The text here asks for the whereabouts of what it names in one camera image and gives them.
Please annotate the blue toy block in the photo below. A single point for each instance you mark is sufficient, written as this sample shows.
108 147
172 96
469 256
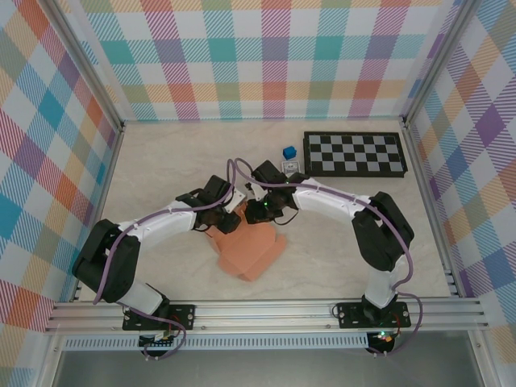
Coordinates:
289 153

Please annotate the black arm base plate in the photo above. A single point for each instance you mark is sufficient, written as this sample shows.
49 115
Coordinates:
346 316
183 316

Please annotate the aluminium frame post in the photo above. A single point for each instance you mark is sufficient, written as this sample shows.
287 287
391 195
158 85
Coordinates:
439 60
86 60

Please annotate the salmon cardboard paper box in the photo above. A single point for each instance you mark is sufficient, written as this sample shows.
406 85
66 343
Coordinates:
250 250

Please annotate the black grey chessboard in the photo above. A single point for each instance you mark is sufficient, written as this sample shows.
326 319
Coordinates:
354 155

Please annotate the black electronics board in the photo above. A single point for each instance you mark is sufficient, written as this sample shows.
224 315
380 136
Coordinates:
383 338
159 342

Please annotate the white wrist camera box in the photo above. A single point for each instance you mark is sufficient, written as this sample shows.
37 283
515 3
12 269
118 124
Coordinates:
235 202
253 192

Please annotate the grey metal panel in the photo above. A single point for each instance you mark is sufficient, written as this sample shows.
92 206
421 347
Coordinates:
262 369

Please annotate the blue playing card deck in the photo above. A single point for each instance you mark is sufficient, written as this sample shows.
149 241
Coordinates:
291 166

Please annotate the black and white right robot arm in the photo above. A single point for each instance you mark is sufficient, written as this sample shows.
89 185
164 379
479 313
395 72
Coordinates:
387 238

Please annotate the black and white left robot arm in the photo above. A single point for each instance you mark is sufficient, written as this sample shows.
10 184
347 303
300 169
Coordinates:
109 258

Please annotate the aluminium mounting rail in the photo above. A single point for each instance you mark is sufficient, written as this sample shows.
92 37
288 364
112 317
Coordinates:
262 314

